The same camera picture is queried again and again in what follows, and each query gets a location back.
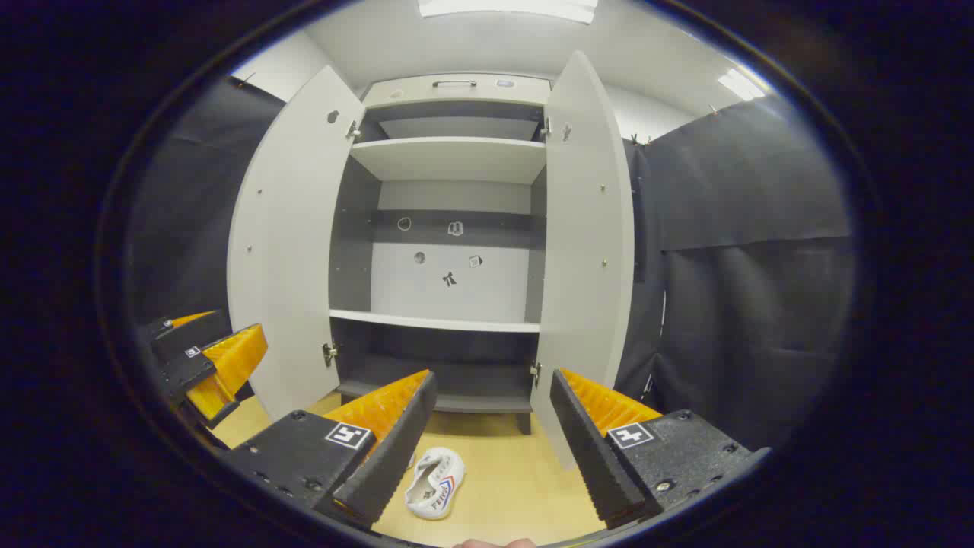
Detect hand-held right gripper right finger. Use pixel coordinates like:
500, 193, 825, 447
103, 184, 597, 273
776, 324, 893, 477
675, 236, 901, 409
549, 368, 771, 531

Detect black backdrop cloth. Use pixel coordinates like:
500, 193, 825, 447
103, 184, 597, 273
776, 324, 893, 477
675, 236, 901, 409
615, 95, 859, 450
128, 75, 286, 324

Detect ceiling light panel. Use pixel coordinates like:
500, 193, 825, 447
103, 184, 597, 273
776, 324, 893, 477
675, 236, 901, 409
417, 0, 600, 25
718, 67, 766, 102

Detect white shoe cabinet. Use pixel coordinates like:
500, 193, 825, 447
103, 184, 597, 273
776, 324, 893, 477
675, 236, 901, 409
329, 74, 552, 436

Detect white canvas shoe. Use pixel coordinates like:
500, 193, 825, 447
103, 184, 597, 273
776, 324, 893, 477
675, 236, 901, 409
405, 447, 466, 521

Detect white cabinet shelf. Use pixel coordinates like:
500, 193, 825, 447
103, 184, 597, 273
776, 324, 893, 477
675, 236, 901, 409
329, 308, 541, 333
350, 137, 547, 185

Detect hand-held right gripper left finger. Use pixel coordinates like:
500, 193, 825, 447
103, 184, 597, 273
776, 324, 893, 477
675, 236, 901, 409
228, 369, 438, 531

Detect white shoe cabinet door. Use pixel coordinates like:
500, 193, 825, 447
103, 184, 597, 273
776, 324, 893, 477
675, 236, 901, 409
227, 65, 366, 422
530, 50, 636, 471

